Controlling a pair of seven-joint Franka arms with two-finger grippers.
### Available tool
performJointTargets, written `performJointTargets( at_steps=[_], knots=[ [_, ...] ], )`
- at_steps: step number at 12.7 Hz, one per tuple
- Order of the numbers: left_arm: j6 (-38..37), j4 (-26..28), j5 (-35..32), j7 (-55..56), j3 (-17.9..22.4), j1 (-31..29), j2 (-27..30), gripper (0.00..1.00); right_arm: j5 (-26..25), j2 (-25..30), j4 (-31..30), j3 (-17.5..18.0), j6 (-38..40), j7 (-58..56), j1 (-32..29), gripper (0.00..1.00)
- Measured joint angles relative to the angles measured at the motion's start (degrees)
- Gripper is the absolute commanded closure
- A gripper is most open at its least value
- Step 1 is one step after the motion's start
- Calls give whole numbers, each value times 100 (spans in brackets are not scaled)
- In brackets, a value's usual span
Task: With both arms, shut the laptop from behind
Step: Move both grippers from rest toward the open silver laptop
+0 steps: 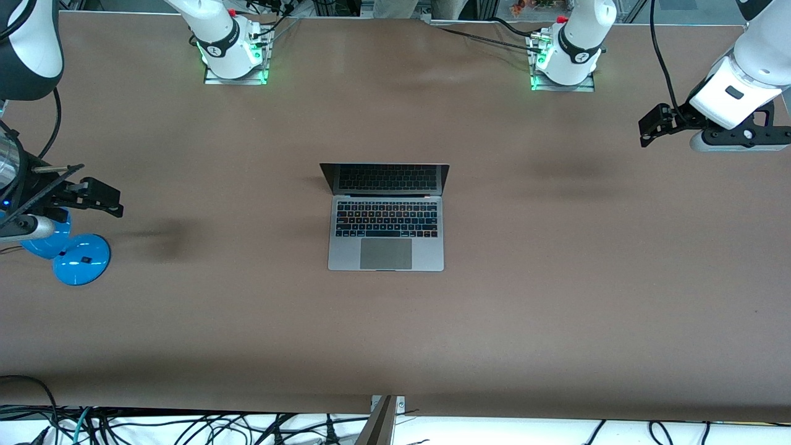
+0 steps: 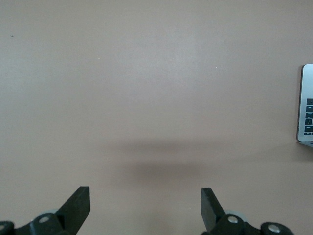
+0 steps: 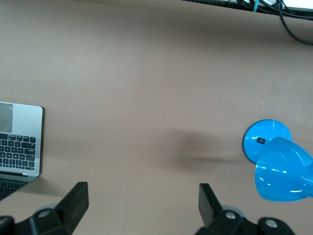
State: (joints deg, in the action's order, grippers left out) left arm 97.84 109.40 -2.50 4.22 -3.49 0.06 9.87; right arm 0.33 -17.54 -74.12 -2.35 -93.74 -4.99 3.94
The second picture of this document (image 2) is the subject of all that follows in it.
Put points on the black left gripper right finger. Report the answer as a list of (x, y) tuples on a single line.
[(209, 208)]

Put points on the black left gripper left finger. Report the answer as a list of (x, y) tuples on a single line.
[(78, 205)]

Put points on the silver laptop with black keys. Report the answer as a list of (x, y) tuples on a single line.
[(305, 83)]

